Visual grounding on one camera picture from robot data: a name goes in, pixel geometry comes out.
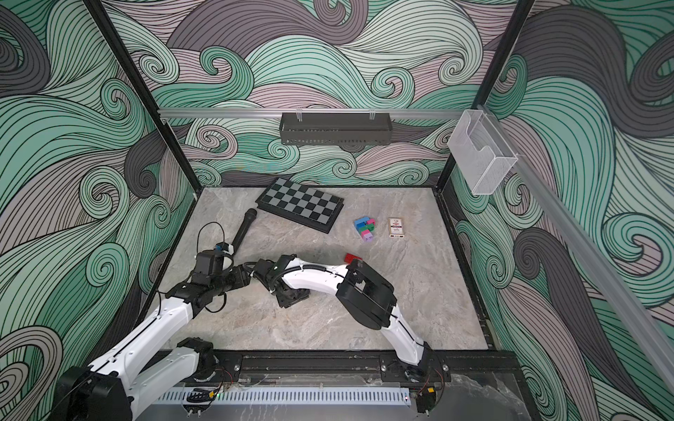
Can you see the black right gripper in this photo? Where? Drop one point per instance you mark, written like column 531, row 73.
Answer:
column 288, row 298

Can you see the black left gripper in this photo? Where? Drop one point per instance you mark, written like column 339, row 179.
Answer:
column 241, row 278

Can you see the green long lego brick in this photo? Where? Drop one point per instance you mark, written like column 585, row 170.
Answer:
column 368, row 228

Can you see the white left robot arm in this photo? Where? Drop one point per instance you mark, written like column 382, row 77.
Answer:
column 123, row 382

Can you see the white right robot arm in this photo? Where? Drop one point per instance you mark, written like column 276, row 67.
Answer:
column 365, row 294

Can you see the red long lego brick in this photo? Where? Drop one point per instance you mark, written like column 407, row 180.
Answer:
column 351, row 257

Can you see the black microphone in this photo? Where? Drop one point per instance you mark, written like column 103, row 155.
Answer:
column 249, row 218

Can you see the black green chessboard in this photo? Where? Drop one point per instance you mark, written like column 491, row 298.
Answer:
column 301, row 204

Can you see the playing card box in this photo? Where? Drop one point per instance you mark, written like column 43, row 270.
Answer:
column 396, row 228

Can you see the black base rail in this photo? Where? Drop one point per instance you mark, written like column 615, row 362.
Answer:
column 384, row 365

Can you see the white slotted cable duct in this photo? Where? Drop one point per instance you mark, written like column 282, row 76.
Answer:
column 387, row 396

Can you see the black wall tray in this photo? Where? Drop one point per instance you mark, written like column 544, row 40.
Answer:
column 335, row 129

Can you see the clear plastic wall bin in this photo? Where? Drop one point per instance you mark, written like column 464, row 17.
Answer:
column 482, row 152

